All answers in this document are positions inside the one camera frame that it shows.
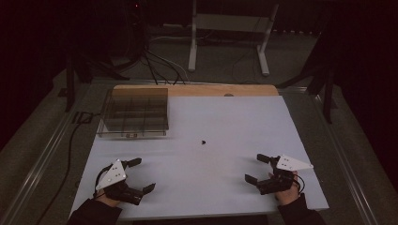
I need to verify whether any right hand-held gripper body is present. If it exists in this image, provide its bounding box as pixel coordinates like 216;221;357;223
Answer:
256;155;314;196

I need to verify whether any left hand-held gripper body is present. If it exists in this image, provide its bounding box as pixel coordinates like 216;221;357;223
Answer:
93;158;145;206

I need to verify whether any person's left hand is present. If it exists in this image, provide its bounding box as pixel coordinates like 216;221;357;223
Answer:
94;188;122;208

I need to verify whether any person's right hand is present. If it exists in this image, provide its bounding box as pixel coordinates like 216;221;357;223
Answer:
268;172;302;206

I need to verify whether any white table mat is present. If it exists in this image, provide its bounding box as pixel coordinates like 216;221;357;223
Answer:
69;95;329;221

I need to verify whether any clear plastic compartment box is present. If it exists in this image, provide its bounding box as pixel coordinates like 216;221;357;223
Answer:
96;87;170;140

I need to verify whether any black floor socket plate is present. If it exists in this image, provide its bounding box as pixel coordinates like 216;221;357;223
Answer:
72;111;94;125

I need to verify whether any black metal stand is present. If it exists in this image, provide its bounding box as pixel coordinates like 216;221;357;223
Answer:
276;31;343;125
57;57;95;113

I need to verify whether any white metal stand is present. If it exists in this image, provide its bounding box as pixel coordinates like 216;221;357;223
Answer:
187;0;281;77

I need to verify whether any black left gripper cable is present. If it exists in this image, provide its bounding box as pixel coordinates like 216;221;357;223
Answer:
93;163;115;199

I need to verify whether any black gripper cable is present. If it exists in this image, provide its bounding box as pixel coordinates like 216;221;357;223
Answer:
93;163;115;199
292;172;306;193

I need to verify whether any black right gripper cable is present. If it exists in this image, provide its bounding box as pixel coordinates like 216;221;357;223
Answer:
292;172;306;193

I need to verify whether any black floor cable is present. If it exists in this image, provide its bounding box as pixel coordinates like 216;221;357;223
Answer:
35;112;101;225

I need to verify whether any metal floor rail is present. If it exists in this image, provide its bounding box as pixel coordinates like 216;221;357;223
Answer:
308;88;380;225
0;82;92;225

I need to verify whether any bundle of black cables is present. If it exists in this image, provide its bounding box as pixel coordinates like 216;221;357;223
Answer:
137;48;190;86

